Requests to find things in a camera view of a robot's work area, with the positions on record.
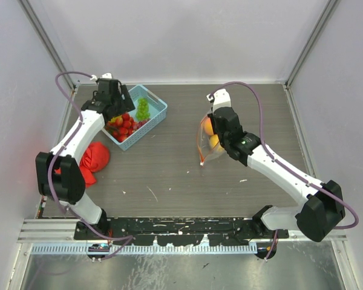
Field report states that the red orange peach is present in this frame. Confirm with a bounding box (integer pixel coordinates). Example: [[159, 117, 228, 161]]
[[202, 118, 214, 136]]

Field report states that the yellow pear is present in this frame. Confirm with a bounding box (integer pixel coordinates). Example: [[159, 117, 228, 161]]
[[209, 134, 224, 152]]

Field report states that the clear orange zip top bag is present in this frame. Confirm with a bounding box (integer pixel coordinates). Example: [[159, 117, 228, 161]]
[[196, 115, 225, 167]]

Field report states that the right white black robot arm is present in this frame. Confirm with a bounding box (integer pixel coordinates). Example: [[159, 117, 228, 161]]
[[208, 107, 345, 242]]

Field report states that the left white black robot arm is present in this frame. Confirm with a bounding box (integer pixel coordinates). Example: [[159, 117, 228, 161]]
[[36, 72, 135, 239]]

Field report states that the green grape bunch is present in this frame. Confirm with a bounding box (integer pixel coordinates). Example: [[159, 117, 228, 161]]
[[136, 98, 150, 121]]

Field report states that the purple red grape bunch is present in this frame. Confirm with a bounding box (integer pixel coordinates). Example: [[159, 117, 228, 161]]
[[137, 119, 149, 129]]

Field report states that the light blue plastic basket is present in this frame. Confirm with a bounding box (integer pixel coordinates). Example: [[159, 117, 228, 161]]
[[102, 85, 168, 151]]

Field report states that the red crumpled cloth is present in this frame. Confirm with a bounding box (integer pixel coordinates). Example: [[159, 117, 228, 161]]
[[54, 141, 110, 188]]

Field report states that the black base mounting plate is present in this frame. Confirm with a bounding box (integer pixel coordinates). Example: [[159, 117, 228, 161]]
[[74, 216, 290, 247]]

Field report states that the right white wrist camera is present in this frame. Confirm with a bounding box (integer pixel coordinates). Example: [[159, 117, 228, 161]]
[[206, 89, 232, 112]]

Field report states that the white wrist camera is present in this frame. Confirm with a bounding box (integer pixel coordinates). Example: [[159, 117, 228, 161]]
[[206, 89, 232, 112], [90, 72, 113, 82]]

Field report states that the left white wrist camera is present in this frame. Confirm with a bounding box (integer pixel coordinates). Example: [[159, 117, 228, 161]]
[[90, 72, 113, 82]]

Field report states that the aluminium frame rail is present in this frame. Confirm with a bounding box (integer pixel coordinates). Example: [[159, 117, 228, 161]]
[[17, 218, 347, 243]]

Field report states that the white slotted cable duct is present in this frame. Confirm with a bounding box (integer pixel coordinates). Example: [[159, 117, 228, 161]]
[[30, 242, 258, 256]]

